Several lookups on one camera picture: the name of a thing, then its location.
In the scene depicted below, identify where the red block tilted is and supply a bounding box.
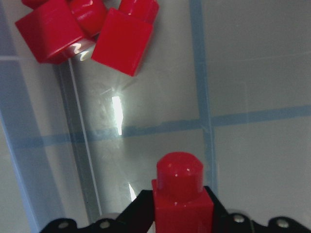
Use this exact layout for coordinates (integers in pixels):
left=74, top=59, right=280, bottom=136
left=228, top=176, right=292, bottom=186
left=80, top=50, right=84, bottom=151
left=91, top=0, right=159, bottom=77

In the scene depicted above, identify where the red block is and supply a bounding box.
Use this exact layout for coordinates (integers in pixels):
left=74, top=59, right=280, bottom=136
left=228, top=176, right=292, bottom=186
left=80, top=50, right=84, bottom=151
left=152, top=152, right=214, bottom=233
left=91, top=0, right=159, bottom=77
left=15, top=0, right=107, bottom=37
left=15, top=0, right=95, bottom=64

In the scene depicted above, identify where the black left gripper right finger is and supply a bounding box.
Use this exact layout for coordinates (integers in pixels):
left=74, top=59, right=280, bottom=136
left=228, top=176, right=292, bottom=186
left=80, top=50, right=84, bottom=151
left=204, top=186, right=229, bottom=233

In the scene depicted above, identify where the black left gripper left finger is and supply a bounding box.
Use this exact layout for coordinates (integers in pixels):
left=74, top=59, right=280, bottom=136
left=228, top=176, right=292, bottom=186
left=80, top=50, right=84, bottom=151
left=116, top=190, right=155, bottom=233

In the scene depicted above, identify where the clear plastic storage box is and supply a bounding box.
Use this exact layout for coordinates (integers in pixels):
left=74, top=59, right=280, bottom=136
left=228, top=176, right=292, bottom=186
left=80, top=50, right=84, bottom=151
left=0, top=0, right=311, bottom=233

